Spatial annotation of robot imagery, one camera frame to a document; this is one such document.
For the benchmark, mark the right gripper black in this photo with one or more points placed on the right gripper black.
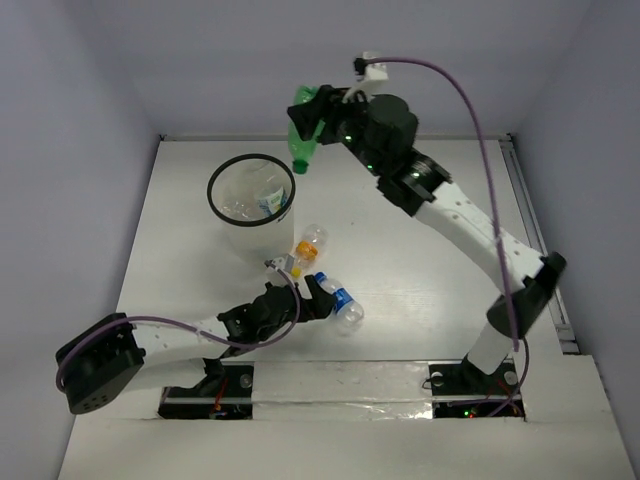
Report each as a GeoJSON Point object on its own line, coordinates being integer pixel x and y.
{"type": "Point", "coordinates": [328, 107]}

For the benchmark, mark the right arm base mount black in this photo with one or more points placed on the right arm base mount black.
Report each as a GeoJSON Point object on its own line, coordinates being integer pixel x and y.
{"type": "Point", "coordinates": [460, 391]}

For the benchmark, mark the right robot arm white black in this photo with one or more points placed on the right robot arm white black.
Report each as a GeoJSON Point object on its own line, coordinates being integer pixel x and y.
{"type": "Point", "coordinates": [380, 132]}

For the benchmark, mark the white cylindrical bin black rim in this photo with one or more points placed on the white cylindrical bin black rim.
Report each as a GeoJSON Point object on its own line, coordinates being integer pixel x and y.
{"type": "Point", "coordinates": [255, 241]}

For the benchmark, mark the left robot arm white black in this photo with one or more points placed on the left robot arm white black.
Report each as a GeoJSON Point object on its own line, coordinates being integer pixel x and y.
{"type": "Point", "coordinates": [96, 366]}

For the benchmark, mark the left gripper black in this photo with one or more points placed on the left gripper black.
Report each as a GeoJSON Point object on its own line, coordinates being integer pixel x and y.
{"type": "Point", "coordinates": [298, 304]}

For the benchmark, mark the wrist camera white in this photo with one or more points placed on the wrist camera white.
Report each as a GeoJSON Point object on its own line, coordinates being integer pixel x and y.
{"type": "Point", "coordinates": [283, 263]}
{"type": "Point", "coordinates": [371, 75]}

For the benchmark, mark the blue label bottle blue cap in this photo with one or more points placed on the blue label bottle blue cap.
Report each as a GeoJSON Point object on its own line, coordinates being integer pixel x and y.
{"type": "Point", "coordinates": [348, 313]}

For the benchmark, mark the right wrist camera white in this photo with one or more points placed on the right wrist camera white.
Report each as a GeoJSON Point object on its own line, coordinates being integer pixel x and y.
{"type": "Point", "coordinates": [371, 75]}

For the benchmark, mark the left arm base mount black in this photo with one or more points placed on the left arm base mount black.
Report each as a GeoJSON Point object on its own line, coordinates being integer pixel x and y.
{"type": "Point", "coordinates": [224, 393]}

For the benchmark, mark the clear bottle green white label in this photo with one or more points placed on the clear bottle green white label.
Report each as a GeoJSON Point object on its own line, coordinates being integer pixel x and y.
{"type": "Point", "coordinates": [270, 200]}

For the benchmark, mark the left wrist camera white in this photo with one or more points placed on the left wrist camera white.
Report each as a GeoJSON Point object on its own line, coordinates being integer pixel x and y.
{"type": "Point", "coordinates": [283, 263]}

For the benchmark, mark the clear plastic bottle unlabeled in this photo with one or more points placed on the clear plastic bottle unlabeled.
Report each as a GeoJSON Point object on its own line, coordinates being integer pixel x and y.
{"type": "Point", "coordinates": [246, 179]}

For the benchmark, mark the green plastic bottle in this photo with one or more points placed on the green plastic bottle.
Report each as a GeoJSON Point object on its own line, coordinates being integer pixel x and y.
{"type": "Point", "coordinates": [302, 151]}

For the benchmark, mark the aluminium rail right edge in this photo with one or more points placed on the aluminium rail right edge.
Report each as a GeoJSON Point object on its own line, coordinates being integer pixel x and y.
{"type": "Point", "coordinates": [559, 316]}

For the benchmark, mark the orange label bottle yellow cap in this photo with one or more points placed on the orange label bottle yellow cap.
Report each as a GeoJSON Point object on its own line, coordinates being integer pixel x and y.
{"type": "Point", "coordinates": [309, 248]}

